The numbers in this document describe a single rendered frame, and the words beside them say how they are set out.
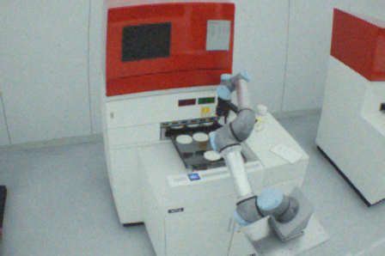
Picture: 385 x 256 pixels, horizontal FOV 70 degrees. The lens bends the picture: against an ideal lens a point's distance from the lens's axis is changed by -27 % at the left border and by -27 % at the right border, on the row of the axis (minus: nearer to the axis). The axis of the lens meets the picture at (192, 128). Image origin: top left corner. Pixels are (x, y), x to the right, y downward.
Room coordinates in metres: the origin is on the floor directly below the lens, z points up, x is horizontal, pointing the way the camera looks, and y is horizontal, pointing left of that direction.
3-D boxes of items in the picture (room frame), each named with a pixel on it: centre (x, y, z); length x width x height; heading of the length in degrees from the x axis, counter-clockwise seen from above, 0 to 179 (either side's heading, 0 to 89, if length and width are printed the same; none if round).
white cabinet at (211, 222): (1.88, -0.20, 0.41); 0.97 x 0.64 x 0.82; 109
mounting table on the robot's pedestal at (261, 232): (1.26, -0.53, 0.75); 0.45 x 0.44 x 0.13; 20
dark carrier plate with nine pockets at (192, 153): (1.95, -0.09, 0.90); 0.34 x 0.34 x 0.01; 19
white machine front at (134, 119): (2.10, 0.17, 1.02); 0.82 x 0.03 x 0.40; 109
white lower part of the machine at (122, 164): (2.42, 0.28, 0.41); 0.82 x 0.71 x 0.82; 109
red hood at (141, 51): (2.40, 0.27, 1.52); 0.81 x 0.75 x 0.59; 109
